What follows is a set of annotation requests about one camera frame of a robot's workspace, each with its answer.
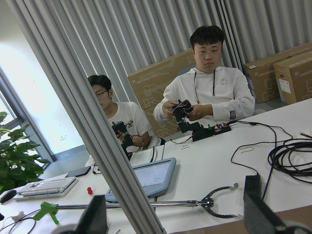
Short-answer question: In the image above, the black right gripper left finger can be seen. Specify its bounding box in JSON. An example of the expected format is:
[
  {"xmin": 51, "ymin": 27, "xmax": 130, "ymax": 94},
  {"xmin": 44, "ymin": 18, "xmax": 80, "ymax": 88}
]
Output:
[{"xmin": 54, "ymin": 195, "xmax": 107, "ymax": 234}]

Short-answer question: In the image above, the coiled black cable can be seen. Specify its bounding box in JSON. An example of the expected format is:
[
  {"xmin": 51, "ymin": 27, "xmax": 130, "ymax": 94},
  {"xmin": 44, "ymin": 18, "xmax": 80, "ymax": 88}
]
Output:
[{"xmin": 267, "ymin": 138, "xmax": 312, "ymax": 177}]

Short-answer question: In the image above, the black computer mouse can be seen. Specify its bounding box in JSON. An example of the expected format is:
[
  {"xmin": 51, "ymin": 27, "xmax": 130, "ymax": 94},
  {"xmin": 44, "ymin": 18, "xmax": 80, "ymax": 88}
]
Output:
[{"xmin": 0, "ymin": 190, "xmax": 17, "ymax": 204}]

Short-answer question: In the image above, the reacher grabber tool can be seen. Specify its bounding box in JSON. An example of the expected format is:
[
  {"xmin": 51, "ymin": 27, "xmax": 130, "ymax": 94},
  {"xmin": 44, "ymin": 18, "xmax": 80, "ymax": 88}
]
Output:
[{"xmin": 32, "ymin": 182, "xmax": 239, "ymax": 225}]

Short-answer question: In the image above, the aluminium frame post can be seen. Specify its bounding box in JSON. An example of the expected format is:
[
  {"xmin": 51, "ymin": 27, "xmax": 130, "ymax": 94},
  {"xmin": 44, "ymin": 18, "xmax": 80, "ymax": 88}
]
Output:
[{"xmin": 8, "ymin": 0, "xmax": 165, "ymax": 234}]

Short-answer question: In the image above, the blue teach pendant tablet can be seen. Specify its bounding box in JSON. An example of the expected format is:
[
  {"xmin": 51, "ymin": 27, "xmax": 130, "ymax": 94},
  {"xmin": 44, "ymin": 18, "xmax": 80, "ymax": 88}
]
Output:
[{"xmin": 104, "ymin": 157, "xmax": 177, "ymax": 203}]

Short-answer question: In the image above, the white keyboard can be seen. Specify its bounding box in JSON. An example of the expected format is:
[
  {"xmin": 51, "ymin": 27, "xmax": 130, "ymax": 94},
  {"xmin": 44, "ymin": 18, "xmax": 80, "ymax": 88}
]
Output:
[{"xmin": 13, "ymin": 177, "xmax": 78, "ymax": 200}]

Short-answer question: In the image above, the black power adapter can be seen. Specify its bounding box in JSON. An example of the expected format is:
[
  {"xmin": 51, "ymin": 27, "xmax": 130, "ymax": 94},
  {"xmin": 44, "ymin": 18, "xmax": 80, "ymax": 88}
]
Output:
[{"xmin": 243, "ymin": 174, "xmax": 262, "ymax": 199}]

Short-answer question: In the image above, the black smartphone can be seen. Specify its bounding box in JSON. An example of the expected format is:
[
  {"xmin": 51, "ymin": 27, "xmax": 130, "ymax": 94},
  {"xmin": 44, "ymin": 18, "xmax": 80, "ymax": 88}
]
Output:
[{"xmin": 65, "ymin": 166, "xmax": 91, "ymax": 177}]

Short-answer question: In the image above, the person with glasses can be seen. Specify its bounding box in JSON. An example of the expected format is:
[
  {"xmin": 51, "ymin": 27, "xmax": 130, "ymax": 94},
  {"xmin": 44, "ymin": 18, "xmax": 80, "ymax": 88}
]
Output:
[{"xmin": 88, "ymin": 75, "xmax": 151, "ymax": 150}]

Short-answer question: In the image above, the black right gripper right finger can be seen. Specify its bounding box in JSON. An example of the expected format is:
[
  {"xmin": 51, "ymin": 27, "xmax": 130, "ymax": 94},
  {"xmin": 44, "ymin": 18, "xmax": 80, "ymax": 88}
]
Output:
[{"xmin": 244, "ymin": 193, "xmax": 311, "ymax": 234}]

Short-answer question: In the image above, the person in white hoodie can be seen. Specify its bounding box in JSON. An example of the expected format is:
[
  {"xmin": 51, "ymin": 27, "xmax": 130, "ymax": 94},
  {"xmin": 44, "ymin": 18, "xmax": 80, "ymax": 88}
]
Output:
[{"xmin": 153, "ymin": 25, "xmax": 255, "ymax": 127}]

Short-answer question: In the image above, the green potted plant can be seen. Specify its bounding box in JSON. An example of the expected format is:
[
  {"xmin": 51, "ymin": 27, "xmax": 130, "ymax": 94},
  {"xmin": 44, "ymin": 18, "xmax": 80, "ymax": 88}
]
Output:
[{"xmin": 0, "ymin": 124, "xmax": 49, "ymax": 193}]

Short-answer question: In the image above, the small red object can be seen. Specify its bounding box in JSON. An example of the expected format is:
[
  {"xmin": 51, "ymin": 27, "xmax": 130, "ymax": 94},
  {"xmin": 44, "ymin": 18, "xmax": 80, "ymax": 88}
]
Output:
[{"xmin": 87, "ymin": 187, "xmax": 93, "ymax": 195}]

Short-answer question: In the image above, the cardboard box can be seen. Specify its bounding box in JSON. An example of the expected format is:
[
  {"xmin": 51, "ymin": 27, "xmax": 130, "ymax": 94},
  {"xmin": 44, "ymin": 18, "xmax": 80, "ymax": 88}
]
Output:
[{"xmin": 127, "ymin": 48, "xmax": 197, "ymax": 139}]

